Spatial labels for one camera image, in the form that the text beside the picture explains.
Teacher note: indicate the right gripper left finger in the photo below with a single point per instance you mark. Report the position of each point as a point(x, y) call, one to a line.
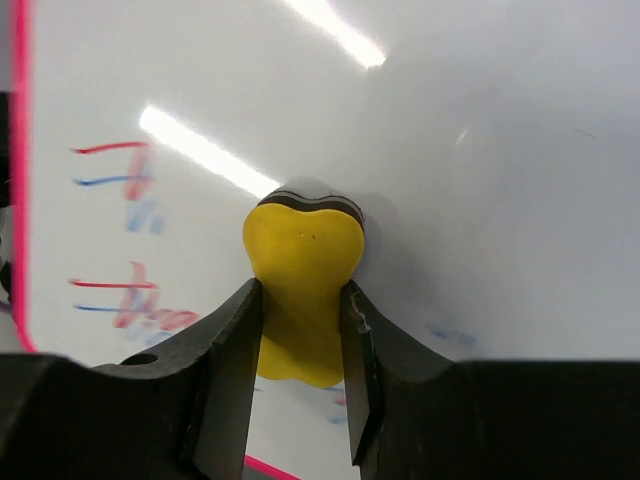
point(189, 397)

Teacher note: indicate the yellow whiteboard eraser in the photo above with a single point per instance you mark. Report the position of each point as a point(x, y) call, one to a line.
point(303, 250)

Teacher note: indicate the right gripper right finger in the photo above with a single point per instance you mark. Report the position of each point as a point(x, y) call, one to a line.
point(400, 396)

